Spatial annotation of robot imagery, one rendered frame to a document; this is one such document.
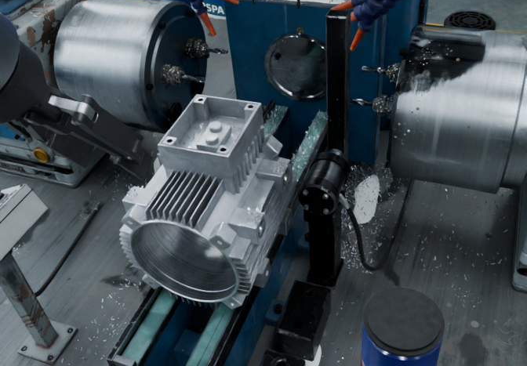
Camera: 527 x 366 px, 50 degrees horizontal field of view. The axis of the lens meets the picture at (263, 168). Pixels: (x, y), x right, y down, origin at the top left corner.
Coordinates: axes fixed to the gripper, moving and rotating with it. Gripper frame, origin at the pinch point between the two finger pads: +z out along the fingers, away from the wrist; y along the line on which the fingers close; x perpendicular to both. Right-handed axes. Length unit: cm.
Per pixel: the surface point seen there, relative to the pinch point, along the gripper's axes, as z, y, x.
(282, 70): 41, -2, -34
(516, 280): 46, -49, -5
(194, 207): 10.2, -8.0, 1.8
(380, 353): -8.6, -34.9, 12.9
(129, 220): 10.5, 0.4, 5.3
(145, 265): 18.9, 0.7, 9.7
